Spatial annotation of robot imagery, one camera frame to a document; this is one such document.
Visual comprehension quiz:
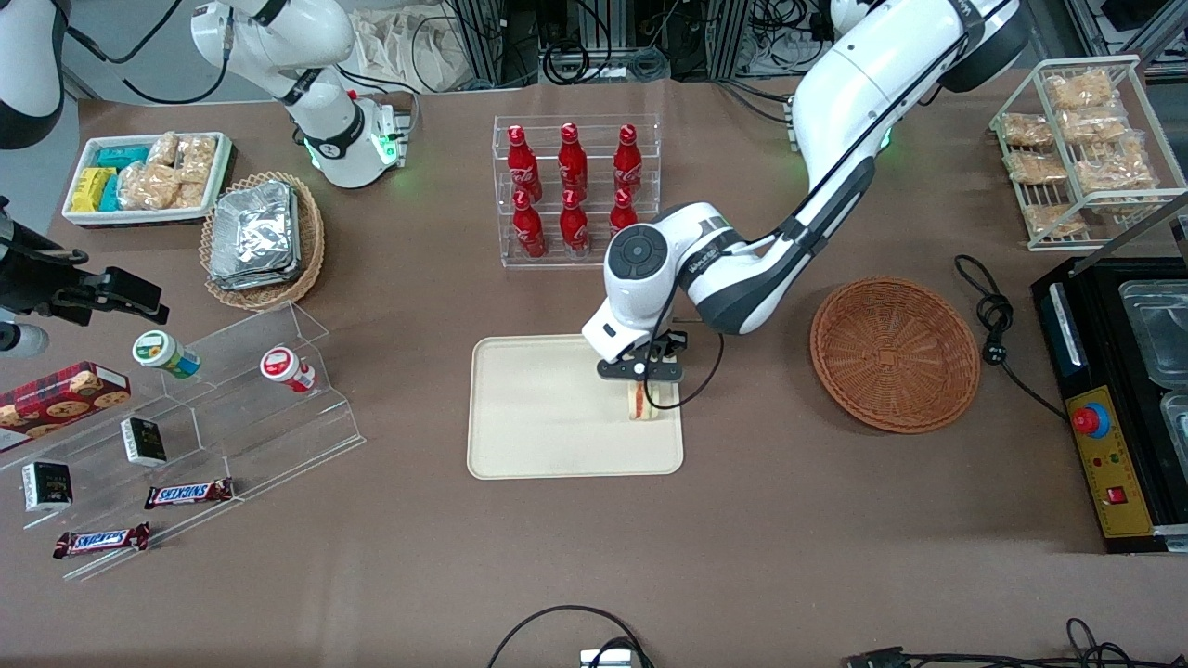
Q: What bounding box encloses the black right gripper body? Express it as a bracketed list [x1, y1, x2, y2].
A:
[0, 197, 94, 318]

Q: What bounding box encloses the cream plastic tray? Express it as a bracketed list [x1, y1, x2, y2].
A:
[467, 334, 685, 481]

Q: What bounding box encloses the light tan wicker basket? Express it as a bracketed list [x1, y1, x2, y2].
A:
[200, 172, 326, 312]

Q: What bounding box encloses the dark brown wicker basket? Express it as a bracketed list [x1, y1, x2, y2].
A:
[810, 276, 982, 435]

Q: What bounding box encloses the green sunflower lidded jar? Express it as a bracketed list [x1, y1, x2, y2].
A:
[132, 329, 201, 379]

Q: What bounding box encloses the white plastic bin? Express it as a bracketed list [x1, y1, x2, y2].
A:
[62, 132, 233, 229]

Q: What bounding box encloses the red plaid cookie box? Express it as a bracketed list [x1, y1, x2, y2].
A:
[0, 361, 132, 453]

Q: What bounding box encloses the yellow snack pack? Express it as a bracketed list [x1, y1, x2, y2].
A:
[70, 167, 117, 212]

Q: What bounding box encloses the red cola bottle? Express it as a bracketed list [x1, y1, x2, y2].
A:
[609, 186, 640, 238]
[613, 122, 644, 198]
[557, 122, 589, 200]
[559, 188, 591, 256]
[512, 189, 548, 260]
[506, 124, 543, 203]

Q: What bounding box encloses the foil wrapped pack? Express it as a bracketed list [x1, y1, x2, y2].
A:
[209, 181, 300, 290]

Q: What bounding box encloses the black tea box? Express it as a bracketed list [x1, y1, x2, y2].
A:
[21, 460, 73, 513]
[121, 417, 168, 468]

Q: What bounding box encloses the clear acrylic stepped shelf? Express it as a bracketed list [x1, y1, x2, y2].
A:
[0, 302, 365, 583]

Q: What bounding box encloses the red lidded jar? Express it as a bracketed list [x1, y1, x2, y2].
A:
[259, 346, 317, 394]

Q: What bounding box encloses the Snickers chocolate bar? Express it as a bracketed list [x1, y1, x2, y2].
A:
[53, 522, 151, 559]
[144, 477, 235, 510]

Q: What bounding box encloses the clear acrylic bottle rack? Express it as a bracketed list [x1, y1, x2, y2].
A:
[492, 113, 662, 270]

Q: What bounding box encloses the beige cloth bag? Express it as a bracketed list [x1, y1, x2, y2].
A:
[348, 9, 470, 94]

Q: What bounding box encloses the clear bagged fried snack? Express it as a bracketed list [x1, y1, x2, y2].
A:
[1058, 105, 1131, 145]
[1024, 202, 1087, 238]
[1075, 139, 1159, 193]
[1005, 151, 1068, 185]
[1001, 113, 1054, 148]
[1044, 70, 1115, 110]

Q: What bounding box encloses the black machine with yellow panel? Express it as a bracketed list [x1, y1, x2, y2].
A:
[1030, 255, 1188, 555]

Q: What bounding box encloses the clear plastic container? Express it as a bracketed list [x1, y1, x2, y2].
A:
[1160, 390, 1188, 456]
[1118, 278, 1188, 389]

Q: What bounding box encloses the grey metal bar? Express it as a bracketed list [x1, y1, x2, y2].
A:
[1093, 190, 1188, 277]

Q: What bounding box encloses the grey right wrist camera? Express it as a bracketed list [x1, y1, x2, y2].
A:
[0, 320, 49, 361]

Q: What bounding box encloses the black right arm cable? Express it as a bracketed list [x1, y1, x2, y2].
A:
[65, 0, 233, 105]

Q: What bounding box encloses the black looped table cable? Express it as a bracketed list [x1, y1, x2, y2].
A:
[487, 605, 655, 668]

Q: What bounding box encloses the black coiled cable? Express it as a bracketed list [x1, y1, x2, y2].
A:
[540, 32, 615, 86]

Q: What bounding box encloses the black power cable with plug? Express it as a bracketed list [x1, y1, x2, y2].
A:
[954, 255, 1068, 423]

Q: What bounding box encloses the black cable with connector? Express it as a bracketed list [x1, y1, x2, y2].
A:
[845, 617, 1188, 668]

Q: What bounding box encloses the white wire rack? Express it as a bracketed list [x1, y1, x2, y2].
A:
[988, 56, 1188, 252]

